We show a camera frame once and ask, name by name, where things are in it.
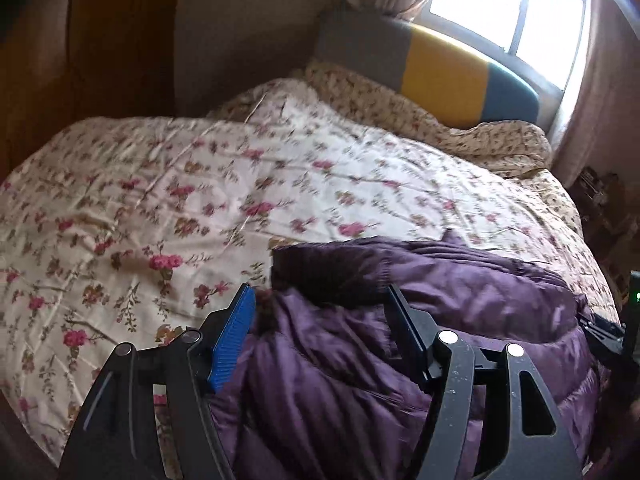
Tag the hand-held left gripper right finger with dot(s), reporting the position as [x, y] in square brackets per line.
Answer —
[412, 332]

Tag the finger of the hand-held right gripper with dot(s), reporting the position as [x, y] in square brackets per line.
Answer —
[605, 337]

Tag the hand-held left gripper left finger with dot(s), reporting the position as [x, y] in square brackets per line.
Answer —
[232, 335]

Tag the purple puffer jacket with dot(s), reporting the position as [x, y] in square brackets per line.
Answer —
[340, 360]

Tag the cluttered wooden desk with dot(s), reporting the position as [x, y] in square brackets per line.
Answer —
[600, 210]

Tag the cream floral quilt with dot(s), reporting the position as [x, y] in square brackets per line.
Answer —
[200, 185]

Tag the small-floral pillow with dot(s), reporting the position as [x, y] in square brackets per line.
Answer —
[380, 105]

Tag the pink patterned curtain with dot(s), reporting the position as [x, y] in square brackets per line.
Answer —
[600, 85]

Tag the grey yellow teal headboard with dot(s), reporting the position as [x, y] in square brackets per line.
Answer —
[435, 70]

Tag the brown wooden wardrobe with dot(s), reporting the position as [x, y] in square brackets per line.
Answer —
[85, 45]

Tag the bright window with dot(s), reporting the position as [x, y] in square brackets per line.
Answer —
[500, 0]

